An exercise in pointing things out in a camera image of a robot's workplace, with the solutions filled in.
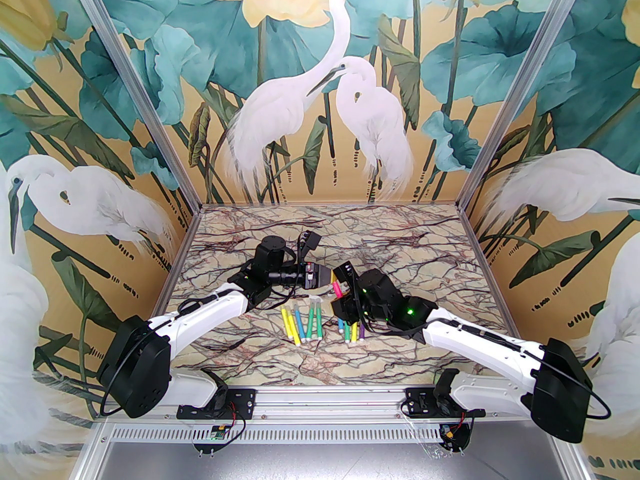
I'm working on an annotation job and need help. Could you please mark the perforated metal strip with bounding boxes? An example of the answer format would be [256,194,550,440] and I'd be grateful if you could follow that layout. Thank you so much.
[97,425,556,446]

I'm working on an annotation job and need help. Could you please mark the grey metal sheet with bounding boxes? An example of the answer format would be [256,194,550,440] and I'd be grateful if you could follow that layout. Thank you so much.
[75,442,571,480]

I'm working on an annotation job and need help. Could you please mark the small board with yellow connector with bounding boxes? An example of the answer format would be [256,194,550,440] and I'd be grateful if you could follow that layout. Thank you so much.
[439,422,473,455]

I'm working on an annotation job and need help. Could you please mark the small green circuit board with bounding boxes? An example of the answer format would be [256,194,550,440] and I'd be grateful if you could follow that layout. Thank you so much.
[194,425,228,455]

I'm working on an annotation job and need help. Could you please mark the aluminium frame rail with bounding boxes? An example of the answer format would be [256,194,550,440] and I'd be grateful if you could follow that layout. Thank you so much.
[100,384,571,424]

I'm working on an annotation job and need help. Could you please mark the red black wire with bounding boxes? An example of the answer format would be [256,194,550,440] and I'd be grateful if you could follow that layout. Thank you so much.
[442,410,476,441]
[220,402,249,443]

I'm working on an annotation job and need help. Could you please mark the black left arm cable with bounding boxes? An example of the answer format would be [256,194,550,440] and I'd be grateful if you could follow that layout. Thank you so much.
[98,288,296,419]

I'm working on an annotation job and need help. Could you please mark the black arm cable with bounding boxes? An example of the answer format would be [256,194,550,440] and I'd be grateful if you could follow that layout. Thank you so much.
[360,315,613,425]
[98,288,296,419]

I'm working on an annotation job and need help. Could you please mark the aluminium frame post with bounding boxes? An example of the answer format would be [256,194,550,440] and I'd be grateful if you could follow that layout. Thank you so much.
[65,0,205,214]
[457,0,593,214]

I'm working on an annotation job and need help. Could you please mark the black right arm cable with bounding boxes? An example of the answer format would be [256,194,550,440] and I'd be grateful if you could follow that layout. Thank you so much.
[360,315,613,425]

